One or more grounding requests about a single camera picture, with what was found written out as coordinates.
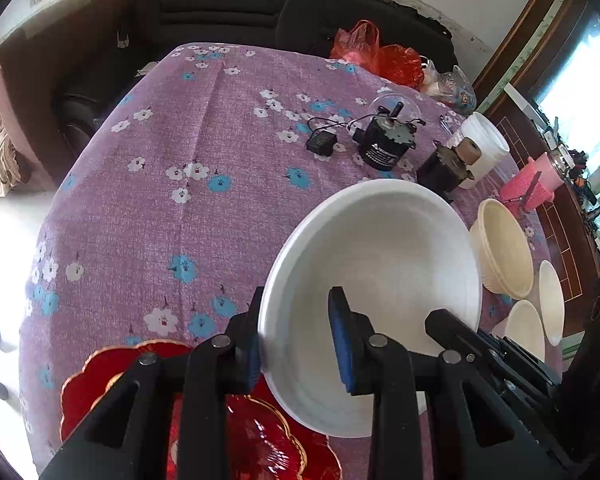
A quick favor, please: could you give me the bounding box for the clear plastic bag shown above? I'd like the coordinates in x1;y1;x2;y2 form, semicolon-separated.
421;59;477;115

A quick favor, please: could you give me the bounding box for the purple floral tablecloth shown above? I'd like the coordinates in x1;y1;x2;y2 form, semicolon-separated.
19;42;563;473

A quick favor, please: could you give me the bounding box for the large white bowl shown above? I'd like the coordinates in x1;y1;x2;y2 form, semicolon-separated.
258;178;483;437

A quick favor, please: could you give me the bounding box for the small cream bowl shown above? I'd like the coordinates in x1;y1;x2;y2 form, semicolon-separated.
537;260;566;347
491;300;547;363

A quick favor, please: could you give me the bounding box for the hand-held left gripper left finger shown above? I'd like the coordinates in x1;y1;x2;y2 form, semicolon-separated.
40;285;266;480

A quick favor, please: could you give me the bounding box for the brown armchair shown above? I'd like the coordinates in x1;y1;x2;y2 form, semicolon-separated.
0;0;136;188

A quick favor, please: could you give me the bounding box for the black power adapter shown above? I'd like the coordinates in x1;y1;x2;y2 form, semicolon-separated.
306;131;339;154

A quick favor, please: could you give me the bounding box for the clear plastic lid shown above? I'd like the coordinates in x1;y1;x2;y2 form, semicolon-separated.
369;92;424;128

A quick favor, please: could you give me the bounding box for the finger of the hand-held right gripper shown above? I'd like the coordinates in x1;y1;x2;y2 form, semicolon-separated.
424;308;563;411

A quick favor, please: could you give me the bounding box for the medium cream bowl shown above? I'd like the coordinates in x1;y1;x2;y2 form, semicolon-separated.
469;198;536;301

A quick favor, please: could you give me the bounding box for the white plastic jar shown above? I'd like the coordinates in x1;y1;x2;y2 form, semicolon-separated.
447;112;511;191

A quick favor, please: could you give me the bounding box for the black electric motor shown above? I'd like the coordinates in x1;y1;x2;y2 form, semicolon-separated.
351;104;418;172

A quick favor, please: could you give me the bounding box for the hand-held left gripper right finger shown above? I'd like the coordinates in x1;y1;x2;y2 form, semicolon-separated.
327;286;571;480

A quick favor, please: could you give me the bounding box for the black motor with wooden spool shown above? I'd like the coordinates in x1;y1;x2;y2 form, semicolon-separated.
416;139;482;198

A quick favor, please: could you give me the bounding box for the pink knit-sleeved thermos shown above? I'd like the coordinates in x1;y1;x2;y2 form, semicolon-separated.
499;152;565;217

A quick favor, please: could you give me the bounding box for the large red gold-rimmed plate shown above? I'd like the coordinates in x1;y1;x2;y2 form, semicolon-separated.
167;392;342;480

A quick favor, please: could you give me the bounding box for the red plastic bag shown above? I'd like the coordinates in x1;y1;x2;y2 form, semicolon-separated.
329;20;425;87

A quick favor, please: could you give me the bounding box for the black sofa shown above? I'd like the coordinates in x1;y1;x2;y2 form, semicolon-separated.
52;0;457;141

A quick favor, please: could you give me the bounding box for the red flower-shaped plate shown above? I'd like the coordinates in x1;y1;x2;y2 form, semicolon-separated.
60;339;197;443

